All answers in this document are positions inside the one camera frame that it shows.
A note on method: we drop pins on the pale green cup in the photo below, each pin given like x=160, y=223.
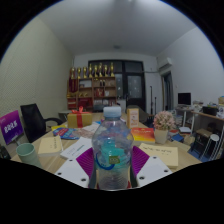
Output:
x=28, y=154

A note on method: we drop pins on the purple sign board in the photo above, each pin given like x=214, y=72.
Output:
x=10, y=126

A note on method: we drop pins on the dark glass double door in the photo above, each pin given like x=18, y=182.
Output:
x=133, y=85

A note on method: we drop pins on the black computer monitor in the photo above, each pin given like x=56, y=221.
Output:
x=184, y=99

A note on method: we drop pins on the wooden shelf unit with trophies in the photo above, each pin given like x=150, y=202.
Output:
x=90, y=90

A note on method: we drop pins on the white round stool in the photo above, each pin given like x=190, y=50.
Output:
x=213, y=138

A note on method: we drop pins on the yellow booklet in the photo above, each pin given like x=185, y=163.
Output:
x=57, y=127

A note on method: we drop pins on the tall yellow carton box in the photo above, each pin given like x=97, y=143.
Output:
x=133, y=118

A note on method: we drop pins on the clear plastic water bottle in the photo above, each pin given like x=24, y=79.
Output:
x=112, y=150

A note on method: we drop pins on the white wall air conditioner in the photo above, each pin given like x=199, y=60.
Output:
x=165, y=63

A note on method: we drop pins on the wooden side desk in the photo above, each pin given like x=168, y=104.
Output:
x=206, y=120

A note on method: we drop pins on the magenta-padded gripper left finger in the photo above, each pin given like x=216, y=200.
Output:
x=72, y=172

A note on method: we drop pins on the orange red book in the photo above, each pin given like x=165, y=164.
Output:
x=143, y=135

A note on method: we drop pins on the white booklet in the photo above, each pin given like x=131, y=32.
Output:
x=76, y=148

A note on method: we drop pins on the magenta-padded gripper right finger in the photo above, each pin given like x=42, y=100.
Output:
x=153, y=170

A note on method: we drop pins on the small round side table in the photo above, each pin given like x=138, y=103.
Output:
x=64, y=114

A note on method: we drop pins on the black office chair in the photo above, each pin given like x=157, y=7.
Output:
x=33, y=121

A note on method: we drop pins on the blue and red magazine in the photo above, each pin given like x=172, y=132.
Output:
x=66, y=133

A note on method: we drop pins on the potted pink flowers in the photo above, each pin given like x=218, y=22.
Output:
x=163, y=121

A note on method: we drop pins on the cream book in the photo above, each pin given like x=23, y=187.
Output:
x=50, y=146
x=160, y=155

